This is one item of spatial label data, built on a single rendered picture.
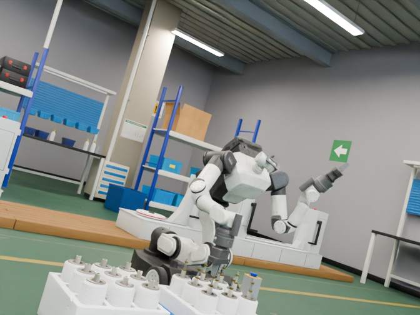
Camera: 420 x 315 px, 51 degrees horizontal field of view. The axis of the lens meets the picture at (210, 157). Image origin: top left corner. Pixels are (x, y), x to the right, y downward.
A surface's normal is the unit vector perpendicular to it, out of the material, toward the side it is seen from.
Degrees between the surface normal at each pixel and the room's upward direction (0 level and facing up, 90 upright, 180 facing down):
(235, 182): 119
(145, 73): 90
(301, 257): 90
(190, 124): 90
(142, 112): 90
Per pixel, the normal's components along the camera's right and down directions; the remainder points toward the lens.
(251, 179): 0.51, 0.22
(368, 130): -0.78, -0.25
